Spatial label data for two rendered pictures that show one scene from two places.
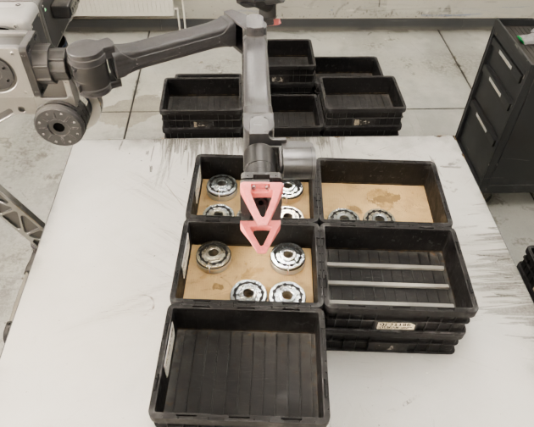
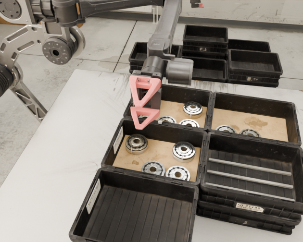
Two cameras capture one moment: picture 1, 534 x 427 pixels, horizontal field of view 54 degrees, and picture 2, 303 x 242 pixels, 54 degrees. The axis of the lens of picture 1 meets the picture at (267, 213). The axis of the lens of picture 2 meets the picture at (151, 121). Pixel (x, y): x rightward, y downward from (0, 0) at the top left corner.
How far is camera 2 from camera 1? 0.24 m
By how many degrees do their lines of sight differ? 10
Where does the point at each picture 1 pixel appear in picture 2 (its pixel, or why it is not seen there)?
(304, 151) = (185, 64)
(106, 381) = (57, 211)
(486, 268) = not seen: outside the picture
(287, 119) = (206, 73)
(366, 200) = (244, 123)
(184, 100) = (145, 55)
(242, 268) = (153, 153)
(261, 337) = (156, 199)
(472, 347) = not seen: outside the picture
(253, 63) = (167, 11)
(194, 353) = (110, 202)
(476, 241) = not seen: outside the picture
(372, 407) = not seen: outside the picture
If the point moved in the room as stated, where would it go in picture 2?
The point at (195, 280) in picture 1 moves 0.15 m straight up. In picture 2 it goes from (122, 156) to (119, 133)
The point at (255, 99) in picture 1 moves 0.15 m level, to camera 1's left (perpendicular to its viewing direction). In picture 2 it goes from (161, 31) to (111, 26)
